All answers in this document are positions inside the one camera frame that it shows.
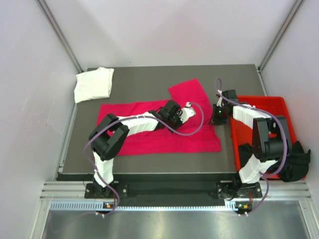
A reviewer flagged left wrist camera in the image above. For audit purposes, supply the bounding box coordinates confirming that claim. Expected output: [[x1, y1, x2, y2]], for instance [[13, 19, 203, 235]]
[[179, 102, 196, 123]]

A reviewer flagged pink t-shirt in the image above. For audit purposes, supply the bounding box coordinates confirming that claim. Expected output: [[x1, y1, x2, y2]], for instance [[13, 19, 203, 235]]
[[96, 78, 222, 157]]

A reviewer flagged slotted grey cable duct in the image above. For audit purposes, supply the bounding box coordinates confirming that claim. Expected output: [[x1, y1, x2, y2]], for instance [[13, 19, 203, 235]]
[[50, 201, 250, 212]]

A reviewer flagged black t-shirt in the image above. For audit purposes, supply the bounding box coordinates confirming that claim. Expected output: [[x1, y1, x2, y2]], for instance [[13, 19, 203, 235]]
[[238, 141, 311, 182]]

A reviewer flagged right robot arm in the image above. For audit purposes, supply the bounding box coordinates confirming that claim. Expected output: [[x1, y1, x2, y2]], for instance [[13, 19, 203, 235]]
[[210, 103, 292, 197]]

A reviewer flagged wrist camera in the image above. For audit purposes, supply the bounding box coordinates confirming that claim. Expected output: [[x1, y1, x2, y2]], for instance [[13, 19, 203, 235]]
[[179, 102, 196, 123], [217, 90, 238, 107]]

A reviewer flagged aluminium frame post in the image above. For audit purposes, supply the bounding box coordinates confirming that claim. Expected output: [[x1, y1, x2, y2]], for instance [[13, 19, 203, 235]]
[[257, 0, 305, 74], [35, 0, 83, 73]]

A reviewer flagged left aluminium frame post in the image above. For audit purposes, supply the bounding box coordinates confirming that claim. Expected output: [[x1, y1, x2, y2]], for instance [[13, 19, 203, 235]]
[[35, 0, 83, 73]]

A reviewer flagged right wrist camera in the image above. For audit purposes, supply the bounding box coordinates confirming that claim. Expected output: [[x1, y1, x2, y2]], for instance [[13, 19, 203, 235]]
[[217, 90, 238, 107]]

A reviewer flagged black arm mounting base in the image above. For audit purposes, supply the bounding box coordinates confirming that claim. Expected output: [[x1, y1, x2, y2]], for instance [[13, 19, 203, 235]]
[[84, 180, 262, 207]]

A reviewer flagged red plastic bin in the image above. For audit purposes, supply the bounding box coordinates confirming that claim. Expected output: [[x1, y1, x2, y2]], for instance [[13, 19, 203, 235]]
[[230, 96, 298, 179]]

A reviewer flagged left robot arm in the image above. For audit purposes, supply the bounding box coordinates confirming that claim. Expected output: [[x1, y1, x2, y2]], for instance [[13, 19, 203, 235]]
[[89, 100, 195, 198]]

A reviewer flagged folded white t-shirt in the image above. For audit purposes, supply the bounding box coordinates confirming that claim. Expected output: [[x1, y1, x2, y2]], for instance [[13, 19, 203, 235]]
[[74, 67, 114, 104]]

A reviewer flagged right aluminium frame post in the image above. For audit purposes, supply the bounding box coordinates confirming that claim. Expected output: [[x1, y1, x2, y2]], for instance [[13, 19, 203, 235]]
[[257, 0, 305, 74]]

